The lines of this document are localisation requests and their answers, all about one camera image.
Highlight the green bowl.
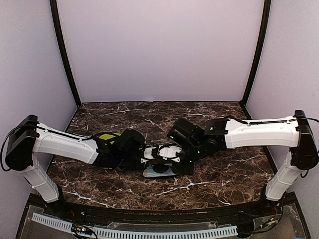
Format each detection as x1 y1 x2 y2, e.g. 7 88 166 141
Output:
98 133 121 144

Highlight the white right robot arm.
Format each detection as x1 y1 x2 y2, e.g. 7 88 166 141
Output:
167 110 319 216

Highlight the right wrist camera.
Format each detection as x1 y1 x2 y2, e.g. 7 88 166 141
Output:
158 145 182 162

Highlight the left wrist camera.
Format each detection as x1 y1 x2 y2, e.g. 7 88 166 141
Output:
140 146 159 163

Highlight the black quilted glasses case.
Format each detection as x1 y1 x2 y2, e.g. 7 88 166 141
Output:
143 161 176 178

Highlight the white slotted cable duct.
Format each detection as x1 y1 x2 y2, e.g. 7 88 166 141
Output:
32 213 238 239

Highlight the black corner frame post left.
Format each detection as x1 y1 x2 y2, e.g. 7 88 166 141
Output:
49 0 82 107

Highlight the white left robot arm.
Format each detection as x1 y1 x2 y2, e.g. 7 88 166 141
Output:
0 115 145 217

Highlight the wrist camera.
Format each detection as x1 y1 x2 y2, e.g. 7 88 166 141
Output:
158 145 182 162
140 146 159 163

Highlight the black corner frame post right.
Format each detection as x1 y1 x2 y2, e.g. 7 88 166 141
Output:
240 0 272 107

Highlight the black corner frame post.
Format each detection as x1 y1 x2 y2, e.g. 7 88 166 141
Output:
240 0 272 107
49 0 82 107

